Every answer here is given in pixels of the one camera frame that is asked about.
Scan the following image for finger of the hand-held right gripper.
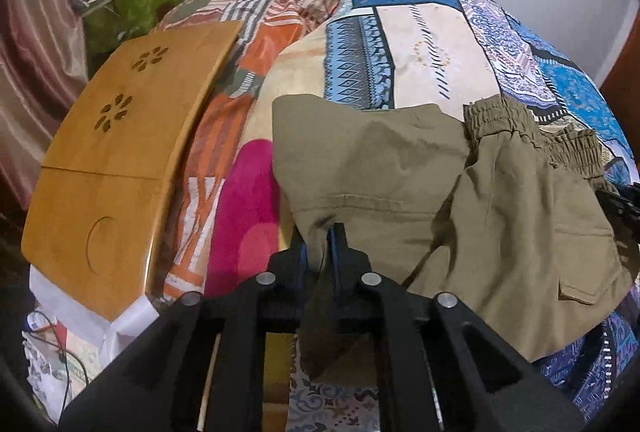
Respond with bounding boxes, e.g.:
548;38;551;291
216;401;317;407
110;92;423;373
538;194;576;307
595;184;640;258

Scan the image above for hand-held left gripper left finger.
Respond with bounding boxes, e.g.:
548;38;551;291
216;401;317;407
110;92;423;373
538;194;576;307
60;232;308;432

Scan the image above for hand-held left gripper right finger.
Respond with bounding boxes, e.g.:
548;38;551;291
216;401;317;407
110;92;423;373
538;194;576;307
325;222;586;432

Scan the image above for khaki pants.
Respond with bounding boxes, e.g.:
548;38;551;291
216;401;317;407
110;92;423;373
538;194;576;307
272;94;633;383

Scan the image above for white patterned sheet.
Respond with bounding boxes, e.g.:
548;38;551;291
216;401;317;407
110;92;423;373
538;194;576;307
22;262;161;418

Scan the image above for pink patterned fleece blanket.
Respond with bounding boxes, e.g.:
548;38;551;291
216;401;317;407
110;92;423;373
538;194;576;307
205;138;296;298

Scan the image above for orange striped blanket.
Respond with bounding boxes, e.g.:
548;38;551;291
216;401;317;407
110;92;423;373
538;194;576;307
155;0;341;300

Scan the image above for wooden lap desk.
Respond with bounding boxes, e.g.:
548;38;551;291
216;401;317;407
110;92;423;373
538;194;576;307
21;19;244;322

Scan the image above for blue patchwork bed blanket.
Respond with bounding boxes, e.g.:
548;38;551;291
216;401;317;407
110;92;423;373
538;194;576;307
260;0;636;423

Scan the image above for brown striped curtain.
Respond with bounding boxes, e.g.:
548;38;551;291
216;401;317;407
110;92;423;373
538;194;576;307
0;0;91;213

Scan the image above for green storage box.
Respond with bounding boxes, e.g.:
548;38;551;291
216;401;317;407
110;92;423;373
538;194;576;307
80;0;193;78

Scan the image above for black cable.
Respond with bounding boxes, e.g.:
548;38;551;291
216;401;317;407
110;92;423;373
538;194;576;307
25;309;93;393

